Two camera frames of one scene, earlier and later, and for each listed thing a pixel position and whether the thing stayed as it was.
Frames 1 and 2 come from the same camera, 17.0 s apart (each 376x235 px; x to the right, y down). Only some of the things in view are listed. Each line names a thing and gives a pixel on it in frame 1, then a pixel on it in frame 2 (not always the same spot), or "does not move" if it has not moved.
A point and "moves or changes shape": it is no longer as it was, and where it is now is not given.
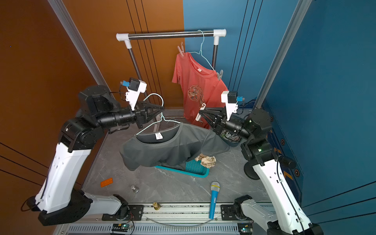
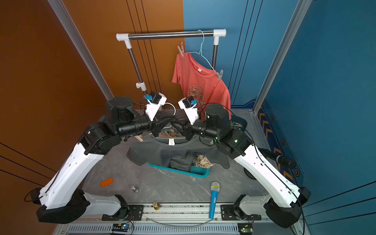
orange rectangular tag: [106, 182] does not move
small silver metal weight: [135, 189] does not move
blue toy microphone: [215, 187] does not move
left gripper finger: [152, 108] -> [169, 118]
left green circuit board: [120, 227] does not move
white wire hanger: [161, 115] moves or changes shape
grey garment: [170, 146] moves or changes shape
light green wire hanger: [200, 53] does not move
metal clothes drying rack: [128, 37] does not move
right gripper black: [220, 121] -> [188, 130]
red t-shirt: [199, 85] does not move
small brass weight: [156, 206] does not move
